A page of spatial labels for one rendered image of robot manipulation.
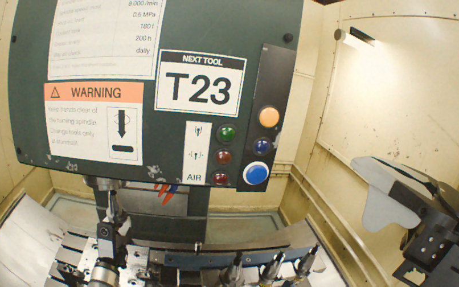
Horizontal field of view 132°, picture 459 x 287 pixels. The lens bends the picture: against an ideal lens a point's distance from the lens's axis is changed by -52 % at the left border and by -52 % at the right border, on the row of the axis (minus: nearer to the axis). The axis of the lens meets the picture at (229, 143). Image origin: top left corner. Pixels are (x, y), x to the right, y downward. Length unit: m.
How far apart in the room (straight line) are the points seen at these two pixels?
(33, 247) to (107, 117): 1.27
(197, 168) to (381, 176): 0.21
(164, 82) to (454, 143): 0.83
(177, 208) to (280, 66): 1.00
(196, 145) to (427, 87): 0.84
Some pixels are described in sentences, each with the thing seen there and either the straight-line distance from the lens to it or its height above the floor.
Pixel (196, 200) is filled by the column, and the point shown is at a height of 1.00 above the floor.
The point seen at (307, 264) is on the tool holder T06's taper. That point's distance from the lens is 0.63.
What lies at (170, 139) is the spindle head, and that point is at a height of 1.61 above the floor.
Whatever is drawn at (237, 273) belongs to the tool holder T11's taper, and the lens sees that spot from 0.54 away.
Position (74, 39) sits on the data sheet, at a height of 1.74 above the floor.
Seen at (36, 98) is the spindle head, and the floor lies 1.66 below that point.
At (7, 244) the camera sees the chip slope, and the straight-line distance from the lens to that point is 1.49.
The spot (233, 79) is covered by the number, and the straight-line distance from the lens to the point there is 0.24.
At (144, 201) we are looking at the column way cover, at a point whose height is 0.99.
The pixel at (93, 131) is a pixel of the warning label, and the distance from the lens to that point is 0.28.
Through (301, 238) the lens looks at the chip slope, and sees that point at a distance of 1.37.
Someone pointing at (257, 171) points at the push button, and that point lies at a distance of 0.28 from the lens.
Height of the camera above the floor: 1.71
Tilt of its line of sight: 21 degrees down
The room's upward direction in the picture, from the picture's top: 9 degrees clockwise
